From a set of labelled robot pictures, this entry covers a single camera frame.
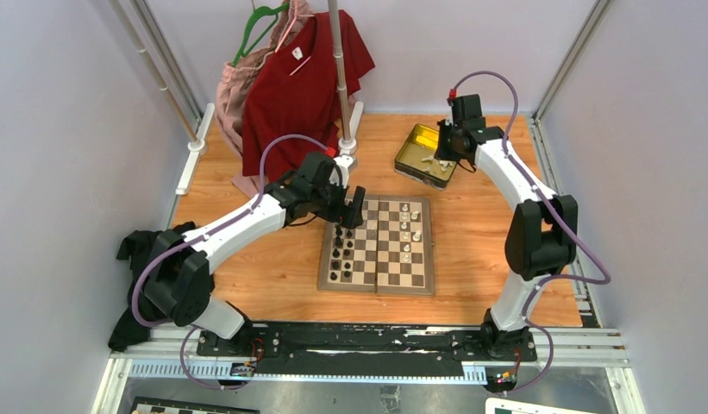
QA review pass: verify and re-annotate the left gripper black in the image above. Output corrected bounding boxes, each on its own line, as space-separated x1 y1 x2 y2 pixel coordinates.
310 176 364 229

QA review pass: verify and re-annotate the yellow metal tin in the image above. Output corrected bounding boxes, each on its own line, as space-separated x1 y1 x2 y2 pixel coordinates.
394 123 456 190

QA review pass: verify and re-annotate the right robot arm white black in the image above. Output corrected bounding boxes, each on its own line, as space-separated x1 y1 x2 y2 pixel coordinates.
435 91 578 361

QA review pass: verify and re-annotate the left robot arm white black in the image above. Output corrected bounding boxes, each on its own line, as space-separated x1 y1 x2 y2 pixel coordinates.
131 152 366 356

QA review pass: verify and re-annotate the pile of white chess pieces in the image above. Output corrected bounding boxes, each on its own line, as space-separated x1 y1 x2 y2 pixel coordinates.
420 155 454 173

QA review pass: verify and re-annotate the black chess pieces row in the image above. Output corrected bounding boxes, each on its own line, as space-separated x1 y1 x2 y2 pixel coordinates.
327 225 354 283

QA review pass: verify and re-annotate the wooden chess board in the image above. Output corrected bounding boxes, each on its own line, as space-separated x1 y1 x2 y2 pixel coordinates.
317 195 435 296

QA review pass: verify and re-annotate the white rack base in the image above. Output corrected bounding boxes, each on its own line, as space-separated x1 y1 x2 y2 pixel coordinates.
336 97 364 165

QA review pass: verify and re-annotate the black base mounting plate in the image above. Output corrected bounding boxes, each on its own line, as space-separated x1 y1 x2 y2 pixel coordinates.
196 321 536 378

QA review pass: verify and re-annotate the red t-shirt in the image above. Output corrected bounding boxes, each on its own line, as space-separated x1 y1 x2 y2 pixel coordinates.
241 13 341 181

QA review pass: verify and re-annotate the pink garment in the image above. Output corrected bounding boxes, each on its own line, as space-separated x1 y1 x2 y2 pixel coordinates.
215 0 312 196

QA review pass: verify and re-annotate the black cloth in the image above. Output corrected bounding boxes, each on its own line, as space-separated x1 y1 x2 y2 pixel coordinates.
108 222 214 352

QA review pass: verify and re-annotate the green clothes hanger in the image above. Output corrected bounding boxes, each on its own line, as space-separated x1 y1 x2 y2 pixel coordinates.
232 0 291 66

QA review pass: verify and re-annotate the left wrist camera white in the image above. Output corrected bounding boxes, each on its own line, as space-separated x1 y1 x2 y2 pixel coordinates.
330 155 357 187

